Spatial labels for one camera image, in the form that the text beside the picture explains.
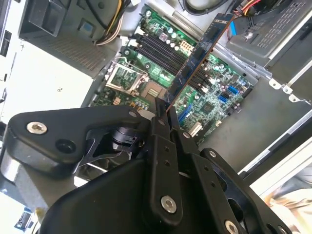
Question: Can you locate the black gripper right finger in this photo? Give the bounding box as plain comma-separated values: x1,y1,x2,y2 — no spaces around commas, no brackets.
168,106,293,234

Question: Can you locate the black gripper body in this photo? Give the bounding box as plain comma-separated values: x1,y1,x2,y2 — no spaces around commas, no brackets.
40,126,221,234

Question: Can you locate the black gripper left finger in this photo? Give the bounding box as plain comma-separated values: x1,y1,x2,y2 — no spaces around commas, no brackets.
4,97,184,221

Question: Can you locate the blue RAM stick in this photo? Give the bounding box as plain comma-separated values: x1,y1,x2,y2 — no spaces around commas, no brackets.
162,13,236,113

